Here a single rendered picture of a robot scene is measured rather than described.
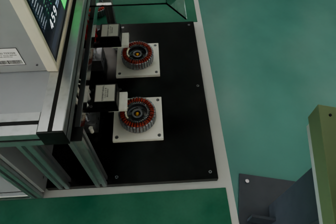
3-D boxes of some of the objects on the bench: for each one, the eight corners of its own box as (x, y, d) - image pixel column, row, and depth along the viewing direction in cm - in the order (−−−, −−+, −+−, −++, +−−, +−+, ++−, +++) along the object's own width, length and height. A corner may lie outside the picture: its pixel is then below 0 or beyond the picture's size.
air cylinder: (100, 111, 92) (97, 101, 88) (98, 132, 88) (95, 123, 84) (84, 112, 92) (80, 102, 88) (82, 133, 88) (77, 124, 83)
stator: (153, 46, 107) (152, 39, 103) (154, 70, 100) (153, 63, 97) (122, 48, 106) (121, 40, 103) (121, 71, 100) (120, 64, 97)
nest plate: (158, 45, 109) (158, 42, 108) (160, 76, 100) (160, 74, 99) (118, 46, 108) (117, 44, 107) (116, 78, 100) (115, 76, 99)
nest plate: (161, 98, 95) (161, 96, 94) (163, 140, 87) (163, 138, 86) (115, 100, 95) (114, 98, 94) (113, 143, 86) (112, 141, 85)
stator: (154, 101, 93) (154, 94, 90) (157, 132, 87) (157, 126, 84) (119, 103, 92) (118, 97, 89) (119, 135, 86) (117, 129, 83)
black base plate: (193, 25, 118) (193, 21, 116) (217, 180, 82) (218, 178, 80) (76, 30, 116) (74, 25, 115) (48, 190, 80) (45, 188, 79)
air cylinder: (105, 54, 106) (102, 44, 101) (104, 70, 102) (101, 60, 97) (91, 55, 106) (88, 44, 101) (89, 71, 102) (85, 60, 97)
